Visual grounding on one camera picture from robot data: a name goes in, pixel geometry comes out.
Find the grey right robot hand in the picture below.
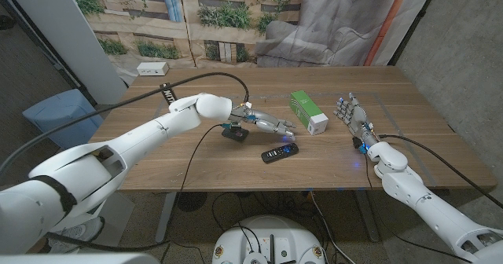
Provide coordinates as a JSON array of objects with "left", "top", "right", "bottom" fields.
[{"left": 332, "top": 92, "right": 380, "bottom": 149}]

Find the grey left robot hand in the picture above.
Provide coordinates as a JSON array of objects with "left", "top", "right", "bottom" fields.
[{"left": 229, "top": 102, "right": 298, "bottom": 142}]

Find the black TV remote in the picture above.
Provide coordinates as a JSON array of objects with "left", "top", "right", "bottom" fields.
[{"left": 260, "top": 142, "right": 299, "bottom": 164}]

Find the black card holder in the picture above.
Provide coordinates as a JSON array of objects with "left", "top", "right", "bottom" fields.
[{"left": 221, "top": 125, "right": 250, "bottom": 143}]

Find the green and white box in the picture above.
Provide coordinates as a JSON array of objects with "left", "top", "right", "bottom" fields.
[{"left": 289, "top": 90, "right": 329, "bottom": 136}]

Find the printed backdrop sheet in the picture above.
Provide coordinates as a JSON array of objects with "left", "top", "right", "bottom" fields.
[{"left": 64, "top": 0, "right": 439, "bottom": 86}]

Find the black NITRO label strip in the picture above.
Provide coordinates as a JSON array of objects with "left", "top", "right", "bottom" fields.
[{"left": 159, "top": 82, "right": 178, "bottom": 106}]

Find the grey table leg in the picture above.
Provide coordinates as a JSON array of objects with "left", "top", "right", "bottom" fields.
[
  {"left": 155, "top": 192, "right": 178, "bottom": 244},
  {"left": 355, "top": 189, "right": 381, "bottom": 244}
]

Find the black round disc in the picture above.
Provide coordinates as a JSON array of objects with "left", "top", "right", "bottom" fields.
[{"left": 175, "top": 192, "right": 208, "bottom": 213}]

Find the white robot torso base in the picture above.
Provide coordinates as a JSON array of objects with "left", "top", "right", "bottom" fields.
[{"left": 211, "top": 215, "right": 326, "bottom": 264}]

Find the white power strip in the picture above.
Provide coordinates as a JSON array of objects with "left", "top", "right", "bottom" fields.
[{"left": 136, "top": 61, "right": 170, "bottom": 77}]

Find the blue plastic bin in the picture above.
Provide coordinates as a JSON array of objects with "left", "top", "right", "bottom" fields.
[{"left": 22, "top": 89, "right": 104, "bottom": 150}]

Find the white partition panel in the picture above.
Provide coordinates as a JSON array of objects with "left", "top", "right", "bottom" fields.
[{"left": 2, "top": 0, "right": 127, "bottom": 106}]

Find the grey white sneaker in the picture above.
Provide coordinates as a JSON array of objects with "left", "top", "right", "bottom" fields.
[{"left": 46, "top": 215, "right": 106, "bottom": 255}]

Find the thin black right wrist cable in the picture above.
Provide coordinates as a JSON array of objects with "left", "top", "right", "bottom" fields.
[{"left": 363, "top": 152, "right": 378, "bottom": 193}]

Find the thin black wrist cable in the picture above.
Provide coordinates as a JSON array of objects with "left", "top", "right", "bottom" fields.
[
  {"left": 363, "top": 152, "right": 378, "bottom": 193},
  {"left": 171, "top": 123, "right": 224, "bottom": 222}
]

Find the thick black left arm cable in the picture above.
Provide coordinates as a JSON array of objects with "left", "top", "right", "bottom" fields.
[{"left": 0, "top": 71, "right": 251, "bottom": 177}]

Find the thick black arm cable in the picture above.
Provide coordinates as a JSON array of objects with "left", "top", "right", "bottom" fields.
[
  {"left": 377, "top": 134, "right": 503, "bottom": 210},
  {"left": 0, "top": 71, "right": 251, "bottom": 177}
]

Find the thin black left wrist cable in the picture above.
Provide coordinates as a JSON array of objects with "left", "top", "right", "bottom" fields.
[{"left": 171, "top": 123, "right": 224, "bottom": 222}]

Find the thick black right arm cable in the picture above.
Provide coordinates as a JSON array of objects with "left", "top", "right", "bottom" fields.
[{"left": 377, "top": 134, "right": 503, "bottom": 210}]

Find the grey floor cable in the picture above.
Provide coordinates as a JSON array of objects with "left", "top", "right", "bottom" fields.
[{"left": 309, "top": 192, "right": 347, "bottom": 264}]

